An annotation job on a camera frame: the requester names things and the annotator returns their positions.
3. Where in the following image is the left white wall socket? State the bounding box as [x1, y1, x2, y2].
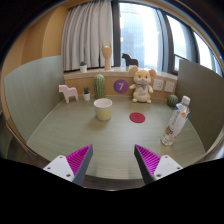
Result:
[153, 79, 164, 91]

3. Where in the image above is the wooden hand sculpture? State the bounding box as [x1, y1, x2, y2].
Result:
[101, 44, 112, 70]

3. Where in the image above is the pink wooden horse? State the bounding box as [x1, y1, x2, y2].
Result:
[59, 85, 78, 102]

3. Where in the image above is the small potted plant white pot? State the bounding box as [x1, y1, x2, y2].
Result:
[83, 86, 90, 101]

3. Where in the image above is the plush hamster toy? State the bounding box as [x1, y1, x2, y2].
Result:
[129, 65, 157, 103]

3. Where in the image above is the red round coaster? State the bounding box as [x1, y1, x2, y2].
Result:
[129, 112, 145, 123]

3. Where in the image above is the right green partition panel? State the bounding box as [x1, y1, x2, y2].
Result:
[176, 60, 224, 151]

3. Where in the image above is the round green cactus ornament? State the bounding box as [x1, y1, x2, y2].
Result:
[167, 95, 179, 107]

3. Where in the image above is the white pleated curtain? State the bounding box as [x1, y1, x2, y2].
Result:
[61, 0, 113, 71]

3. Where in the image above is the tall green cactus ornament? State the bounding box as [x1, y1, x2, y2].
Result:
[93, 74, 105, 99]

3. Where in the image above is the white wall socket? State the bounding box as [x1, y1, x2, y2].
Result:
[165, 81, 175, 93]
[153, 79, 164, 91]

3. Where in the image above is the clear plastic water bottle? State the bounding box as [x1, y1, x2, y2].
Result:
[161, 96, 190, 146]

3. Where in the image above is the black horse figurine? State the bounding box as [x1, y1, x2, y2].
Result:
[122, 53, 138, 67]

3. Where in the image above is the pale yellow paper cup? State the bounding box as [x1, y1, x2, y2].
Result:
[94, 98, 112, 121]

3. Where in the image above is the green partition panel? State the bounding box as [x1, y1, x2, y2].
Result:
[176, 60, 224, 151]
[4, 56, 64, 141]

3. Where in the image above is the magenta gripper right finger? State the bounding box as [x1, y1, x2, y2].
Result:
[134, 145, 182, 184]

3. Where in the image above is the right white wall socket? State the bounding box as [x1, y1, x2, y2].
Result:
[165, 81, 175, 93]

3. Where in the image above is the left green partition panel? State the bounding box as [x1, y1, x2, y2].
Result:
[4, 56, 64, 141]

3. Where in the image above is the purple number seven disc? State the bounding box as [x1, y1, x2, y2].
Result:
[113, 79, 129, 94]

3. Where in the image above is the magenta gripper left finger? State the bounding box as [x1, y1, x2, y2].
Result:
[44, 145, 93, 186]

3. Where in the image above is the potted plant on windowsill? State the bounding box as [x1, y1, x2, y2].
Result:
[80, 61, 87, 73]

